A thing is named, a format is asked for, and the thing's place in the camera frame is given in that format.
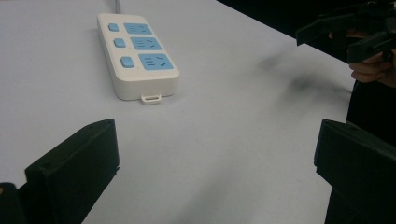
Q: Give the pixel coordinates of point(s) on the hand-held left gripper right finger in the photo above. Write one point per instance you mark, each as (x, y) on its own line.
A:
(358, 165)

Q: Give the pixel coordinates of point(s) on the white power strip blue sockets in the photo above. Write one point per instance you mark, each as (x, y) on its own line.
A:
(137, 59)

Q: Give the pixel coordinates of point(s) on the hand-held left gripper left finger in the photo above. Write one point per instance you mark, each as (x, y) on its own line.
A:
(74, 165)

